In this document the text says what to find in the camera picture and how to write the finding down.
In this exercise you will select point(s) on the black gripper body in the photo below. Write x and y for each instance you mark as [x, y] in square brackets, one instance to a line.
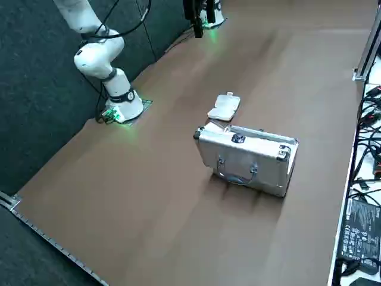
[192, 7]

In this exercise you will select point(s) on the white plastic medicine box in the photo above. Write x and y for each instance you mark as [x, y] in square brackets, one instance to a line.
[224, 107]

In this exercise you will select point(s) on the silver aluminium medical kit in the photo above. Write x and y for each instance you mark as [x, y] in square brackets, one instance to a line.
[244, 167]

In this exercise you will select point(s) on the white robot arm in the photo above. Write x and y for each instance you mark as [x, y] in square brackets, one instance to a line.
[95, 62]
[219, 13]

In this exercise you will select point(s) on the black plug with red light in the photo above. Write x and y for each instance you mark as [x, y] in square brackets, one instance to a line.
[375, 90]
[369, 118]

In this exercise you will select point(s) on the black plug with red mark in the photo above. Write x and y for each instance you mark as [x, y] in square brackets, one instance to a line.
[378, 169]

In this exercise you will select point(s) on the large labelled black power adapter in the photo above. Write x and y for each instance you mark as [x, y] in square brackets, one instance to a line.
[360, 232]

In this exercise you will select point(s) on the aluminium camera post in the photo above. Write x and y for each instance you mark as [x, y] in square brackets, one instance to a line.
[367, 44]

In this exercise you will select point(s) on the metal table edge rail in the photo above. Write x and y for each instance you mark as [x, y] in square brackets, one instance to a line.
[44, 235]

